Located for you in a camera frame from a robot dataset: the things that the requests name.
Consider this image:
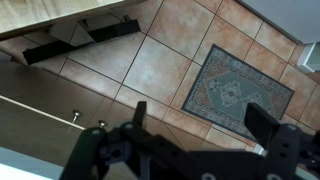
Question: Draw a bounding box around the patterned floor rug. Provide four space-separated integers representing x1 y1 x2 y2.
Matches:
181 43 295 143

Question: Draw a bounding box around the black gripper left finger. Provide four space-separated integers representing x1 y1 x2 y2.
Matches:
59 100 174 180

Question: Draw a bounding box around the metal cabinet knob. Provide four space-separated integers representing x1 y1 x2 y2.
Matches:
71 109 84 125
97 119 109 130

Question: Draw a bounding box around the black stand foot bar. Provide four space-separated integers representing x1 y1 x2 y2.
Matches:
22 18 142 66

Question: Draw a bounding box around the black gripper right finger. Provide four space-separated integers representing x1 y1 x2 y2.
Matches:
244 102 320 180

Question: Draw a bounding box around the wooden platform board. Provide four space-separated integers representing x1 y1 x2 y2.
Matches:
0 0 148 42

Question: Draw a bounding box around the white refrigerator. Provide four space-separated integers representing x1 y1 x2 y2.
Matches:
235 0 320 45

